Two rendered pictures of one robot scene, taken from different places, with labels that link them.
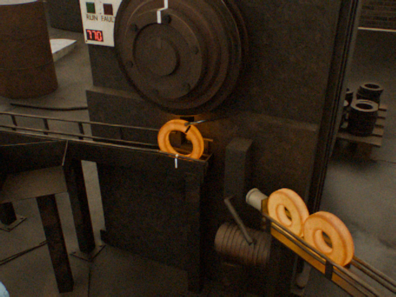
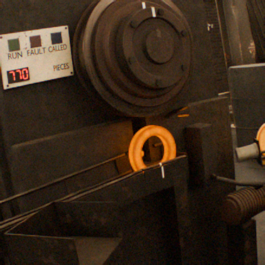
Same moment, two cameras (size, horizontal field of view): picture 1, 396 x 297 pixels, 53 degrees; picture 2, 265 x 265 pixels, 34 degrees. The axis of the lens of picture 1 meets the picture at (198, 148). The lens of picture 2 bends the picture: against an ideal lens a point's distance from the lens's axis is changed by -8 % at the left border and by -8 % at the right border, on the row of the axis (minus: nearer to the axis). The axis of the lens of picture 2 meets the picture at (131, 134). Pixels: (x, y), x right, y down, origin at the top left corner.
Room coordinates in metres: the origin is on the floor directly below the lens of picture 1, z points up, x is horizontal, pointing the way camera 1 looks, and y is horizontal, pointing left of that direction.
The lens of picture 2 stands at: (0.51, 1.44, 1.09)
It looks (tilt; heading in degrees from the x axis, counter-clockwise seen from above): 10 degrees down; 303
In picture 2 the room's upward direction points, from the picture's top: 8 degrees counter-clockwise
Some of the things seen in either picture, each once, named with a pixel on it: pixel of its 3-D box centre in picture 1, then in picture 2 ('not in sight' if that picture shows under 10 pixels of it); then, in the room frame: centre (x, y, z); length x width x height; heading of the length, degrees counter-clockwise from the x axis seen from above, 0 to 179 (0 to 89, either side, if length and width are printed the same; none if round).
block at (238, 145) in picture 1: (238, 170); (201, 155); (1.24, -0.15, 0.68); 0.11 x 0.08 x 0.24; 156
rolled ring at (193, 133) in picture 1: (180, 142); (152, 152); (1.32, 0.07, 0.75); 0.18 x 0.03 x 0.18; 65
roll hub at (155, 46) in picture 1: (163, 55); (155, 47); (1.23, 0.11, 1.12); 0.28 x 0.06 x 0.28; 66
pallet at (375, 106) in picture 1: (308, 101); not in sight; (3.04, -0.91, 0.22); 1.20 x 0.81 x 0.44; 64
